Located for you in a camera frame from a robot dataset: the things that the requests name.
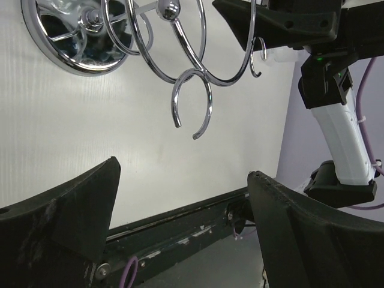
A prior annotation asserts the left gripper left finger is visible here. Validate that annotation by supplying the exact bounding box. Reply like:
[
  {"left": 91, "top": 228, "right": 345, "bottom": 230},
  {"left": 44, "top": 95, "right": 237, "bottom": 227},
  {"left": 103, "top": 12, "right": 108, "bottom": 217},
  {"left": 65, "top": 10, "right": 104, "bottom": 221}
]
[{"left": 1, "top": 157, "right": 121, "bottom": 287}]

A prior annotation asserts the chrome wine glass rack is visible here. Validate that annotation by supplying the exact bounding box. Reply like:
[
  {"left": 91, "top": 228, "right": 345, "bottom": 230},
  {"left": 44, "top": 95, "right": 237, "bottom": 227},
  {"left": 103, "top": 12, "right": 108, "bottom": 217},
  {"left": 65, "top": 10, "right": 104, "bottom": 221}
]
[{"left": 21, "top": 1, "right": 268, "bottom": 139}]

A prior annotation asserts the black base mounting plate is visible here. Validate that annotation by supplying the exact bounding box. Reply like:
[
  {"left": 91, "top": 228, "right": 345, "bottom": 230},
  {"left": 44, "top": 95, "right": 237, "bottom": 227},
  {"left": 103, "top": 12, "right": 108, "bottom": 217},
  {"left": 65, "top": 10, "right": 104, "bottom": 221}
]
[{"left": 92, "top": 187, "right": 254, "bottom": 287}]

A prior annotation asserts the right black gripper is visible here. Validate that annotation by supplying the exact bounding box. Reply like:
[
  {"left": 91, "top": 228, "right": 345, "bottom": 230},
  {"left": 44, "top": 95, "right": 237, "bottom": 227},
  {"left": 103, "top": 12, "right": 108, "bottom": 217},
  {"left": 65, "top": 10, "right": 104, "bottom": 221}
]
[{"left": 212, "top": 1, "right": 383, "bottom": 49}]

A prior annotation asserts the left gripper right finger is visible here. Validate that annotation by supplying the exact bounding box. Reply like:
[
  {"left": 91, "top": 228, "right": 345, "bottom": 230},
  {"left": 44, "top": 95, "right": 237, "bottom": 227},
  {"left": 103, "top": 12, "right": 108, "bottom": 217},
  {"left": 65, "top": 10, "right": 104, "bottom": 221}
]
[{"left": 247, "top": 171, "right": 383, "bottom": 287}]

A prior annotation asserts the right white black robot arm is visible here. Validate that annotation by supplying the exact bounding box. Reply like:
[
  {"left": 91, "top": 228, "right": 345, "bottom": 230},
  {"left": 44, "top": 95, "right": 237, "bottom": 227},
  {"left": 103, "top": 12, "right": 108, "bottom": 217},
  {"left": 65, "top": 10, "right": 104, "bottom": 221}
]
[{"left": 212, "top": 1, "right": 383, "bottom": 211}]

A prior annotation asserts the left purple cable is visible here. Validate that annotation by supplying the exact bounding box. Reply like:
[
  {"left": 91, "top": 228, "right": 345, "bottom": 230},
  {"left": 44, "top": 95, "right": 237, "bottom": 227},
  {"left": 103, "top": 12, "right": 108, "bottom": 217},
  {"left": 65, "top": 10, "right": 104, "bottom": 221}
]
[{"left": 119, "top": 255, "right": 139, "bottom": 288}]

